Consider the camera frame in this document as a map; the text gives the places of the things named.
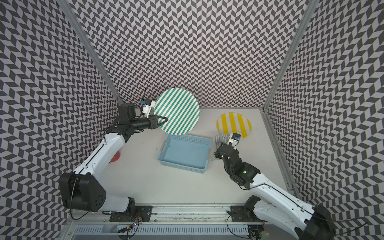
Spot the grey fluffy cloth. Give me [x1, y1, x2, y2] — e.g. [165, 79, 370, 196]
[214, 134, 230, 148]

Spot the aluminium front rail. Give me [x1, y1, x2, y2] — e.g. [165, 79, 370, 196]
[67, 203, 317, 226]

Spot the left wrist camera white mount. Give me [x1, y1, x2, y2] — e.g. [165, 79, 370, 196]
[142, 99, 156, 118]

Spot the red plastic cup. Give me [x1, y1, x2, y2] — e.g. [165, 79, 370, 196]
[110, 151, 121, 163]

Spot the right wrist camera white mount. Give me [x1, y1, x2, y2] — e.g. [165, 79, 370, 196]
[227, 133, 241, 149]

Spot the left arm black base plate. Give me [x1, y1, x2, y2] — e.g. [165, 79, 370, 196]
[110, 205, 153, 223]

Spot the yellow white striped plate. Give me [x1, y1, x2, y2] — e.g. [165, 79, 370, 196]
[216, 113, 252, 138]

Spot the green white striped plate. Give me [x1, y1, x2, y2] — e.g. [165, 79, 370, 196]
[154, 88, 200, 135]

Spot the light blue plastic basket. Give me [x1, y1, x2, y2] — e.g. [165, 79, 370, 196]
[158, 135, 211, 174]

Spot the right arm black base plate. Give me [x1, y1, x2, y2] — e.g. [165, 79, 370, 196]
[227, 205, 263, 223]

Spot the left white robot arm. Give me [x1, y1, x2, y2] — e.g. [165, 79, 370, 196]
[59, 104, 169, 213]

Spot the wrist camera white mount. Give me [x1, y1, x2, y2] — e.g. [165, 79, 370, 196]
[227, 133, 241, 149]
[142, 99, 156, 118]

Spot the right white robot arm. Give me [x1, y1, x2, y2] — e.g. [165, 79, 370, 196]
[215, 144, 336, 240]

